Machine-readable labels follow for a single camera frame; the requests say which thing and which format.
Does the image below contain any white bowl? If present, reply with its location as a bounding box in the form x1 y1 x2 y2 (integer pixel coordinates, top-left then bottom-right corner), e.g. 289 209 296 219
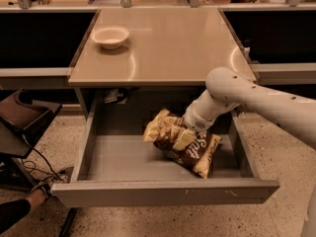
90 26 129 49

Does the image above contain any dark cart stand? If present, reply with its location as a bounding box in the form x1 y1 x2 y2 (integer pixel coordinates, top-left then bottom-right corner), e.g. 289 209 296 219
0 89 61 191

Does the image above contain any grey open drawer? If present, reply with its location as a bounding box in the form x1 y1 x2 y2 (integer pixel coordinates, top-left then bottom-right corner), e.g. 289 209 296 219
53 89 279 207

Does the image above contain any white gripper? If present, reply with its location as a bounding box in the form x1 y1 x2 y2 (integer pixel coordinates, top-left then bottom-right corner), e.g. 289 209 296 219
173 103 214 151

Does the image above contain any brown chip bag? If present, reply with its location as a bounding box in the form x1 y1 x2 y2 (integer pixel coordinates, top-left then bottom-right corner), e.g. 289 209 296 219
143 109 221 179

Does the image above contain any black cable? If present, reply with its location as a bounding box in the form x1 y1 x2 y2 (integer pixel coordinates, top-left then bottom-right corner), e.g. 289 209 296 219
19 135 67 185

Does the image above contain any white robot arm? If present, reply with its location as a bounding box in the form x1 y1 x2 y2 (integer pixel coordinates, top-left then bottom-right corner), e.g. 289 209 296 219
184 67 316 151

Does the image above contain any person leg with sandal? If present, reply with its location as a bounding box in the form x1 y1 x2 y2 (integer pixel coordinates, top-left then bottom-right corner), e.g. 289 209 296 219
0 183 51 234

